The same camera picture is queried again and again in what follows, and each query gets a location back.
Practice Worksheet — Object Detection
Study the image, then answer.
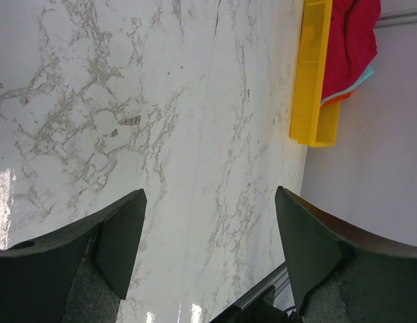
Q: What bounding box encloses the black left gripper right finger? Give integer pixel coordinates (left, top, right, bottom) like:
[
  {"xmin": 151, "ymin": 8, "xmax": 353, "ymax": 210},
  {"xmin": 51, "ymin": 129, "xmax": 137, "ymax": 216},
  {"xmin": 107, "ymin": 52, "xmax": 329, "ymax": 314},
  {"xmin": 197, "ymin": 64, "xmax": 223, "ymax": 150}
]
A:
[{"xmin": 275, "ymin": 186, "xmax": 417, "ymax": 322}]

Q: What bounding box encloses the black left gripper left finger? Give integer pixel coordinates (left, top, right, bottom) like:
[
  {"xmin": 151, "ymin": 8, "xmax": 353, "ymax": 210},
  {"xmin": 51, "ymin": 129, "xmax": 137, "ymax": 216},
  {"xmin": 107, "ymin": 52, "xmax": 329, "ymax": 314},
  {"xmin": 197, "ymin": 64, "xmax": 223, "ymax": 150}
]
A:
[{"xmin": 0, "ymin": 189, "xmax": 147, "ymax": 322}]

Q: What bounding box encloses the yellow plastic tray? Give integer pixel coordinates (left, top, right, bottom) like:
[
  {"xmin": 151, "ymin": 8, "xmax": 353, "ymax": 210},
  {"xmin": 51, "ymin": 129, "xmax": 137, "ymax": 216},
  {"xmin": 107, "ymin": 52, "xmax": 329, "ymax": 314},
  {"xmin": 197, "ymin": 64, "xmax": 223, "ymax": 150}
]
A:
[{"xmin": 289, "ymin": 1, "xmax": 340, "ymax": 147}]

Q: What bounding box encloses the orange t shirt in tray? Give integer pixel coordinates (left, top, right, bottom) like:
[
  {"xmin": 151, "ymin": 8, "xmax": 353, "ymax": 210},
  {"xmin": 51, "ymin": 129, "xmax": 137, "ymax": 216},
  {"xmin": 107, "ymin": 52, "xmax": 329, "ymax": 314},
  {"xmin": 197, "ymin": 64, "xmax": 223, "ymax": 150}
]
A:
[{"xmin": 321, "ymin": 90, "xmax": 353, "ymax": 108}]

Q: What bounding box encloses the teal t shirt in tray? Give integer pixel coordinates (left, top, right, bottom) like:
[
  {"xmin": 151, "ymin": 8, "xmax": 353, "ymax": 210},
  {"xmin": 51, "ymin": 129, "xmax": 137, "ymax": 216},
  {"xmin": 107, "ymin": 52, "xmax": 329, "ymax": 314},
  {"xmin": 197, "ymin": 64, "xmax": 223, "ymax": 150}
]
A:
[{"xmin": 347, "ymin": 66, "xmax": 375, "ymax": 92}]

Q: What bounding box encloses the crimson t shirt in tray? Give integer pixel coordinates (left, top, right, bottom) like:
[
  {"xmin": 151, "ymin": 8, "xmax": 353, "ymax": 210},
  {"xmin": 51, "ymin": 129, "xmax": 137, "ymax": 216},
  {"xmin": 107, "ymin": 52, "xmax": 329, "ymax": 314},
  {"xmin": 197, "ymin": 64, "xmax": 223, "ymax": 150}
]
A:
[{"xmin": 321, "ymin": 0, "xmax": 381, "ymax": 99}]

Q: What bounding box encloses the aluminium table edge rail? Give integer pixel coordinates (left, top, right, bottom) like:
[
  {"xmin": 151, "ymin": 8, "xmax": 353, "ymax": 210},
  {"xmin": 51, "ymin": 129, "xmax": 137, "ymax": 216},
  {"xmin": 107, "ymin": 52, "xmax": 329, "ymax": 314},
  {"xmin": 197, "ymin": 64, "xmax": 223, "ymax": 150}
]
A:
[{"xmin": 211, "ymin": 262, "xmax": 289, "ymax": 323}]

